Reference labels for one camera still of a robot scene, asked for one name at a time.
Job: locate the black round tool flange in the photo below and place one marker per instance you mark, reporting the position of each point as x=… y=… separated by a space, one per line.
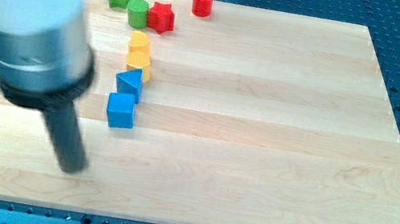
x=47 y=91

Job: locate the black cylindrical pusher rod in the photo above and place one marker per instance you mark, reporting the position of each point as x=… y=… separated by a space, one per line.
x=64 y=132

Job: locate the blue triangle block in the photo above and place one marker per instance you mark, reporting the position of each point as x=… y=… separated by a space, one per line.
x=130 y=82

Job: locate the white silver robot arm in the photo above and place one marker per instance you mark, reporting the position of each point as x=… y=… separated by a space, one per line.
x=46 y=63

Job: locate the blue cube block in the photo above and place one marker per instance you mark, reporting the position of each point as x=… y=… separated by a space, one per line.
x=120 y=110

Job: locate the lower yellow rounded block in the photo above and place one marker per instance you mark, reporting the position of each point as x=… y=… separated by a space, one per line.
x=139 y=60

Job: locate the yellow rounded block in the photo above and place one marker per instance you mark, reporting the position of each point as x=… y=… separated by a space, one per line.
x=139 y=60
x=139 y=41

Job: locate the upper yellow rounded block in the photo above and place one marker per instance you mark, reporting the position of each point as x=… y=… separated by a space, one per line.
x=139 y=41

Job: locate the green cylinder block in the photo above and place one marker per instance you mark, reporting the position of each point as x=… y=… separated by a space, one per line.
x=138 y=13

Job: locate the red star block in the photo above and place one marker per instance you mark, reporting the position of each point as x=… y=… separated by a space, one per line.
x=161 y=18

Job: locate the red cylinder block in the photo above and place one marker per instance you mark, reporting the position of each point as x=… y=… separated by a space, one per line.
x=202 y=8

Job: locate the light wooden board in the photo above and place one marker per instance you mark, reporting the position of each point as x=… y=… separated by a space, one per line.
x=250 y=116

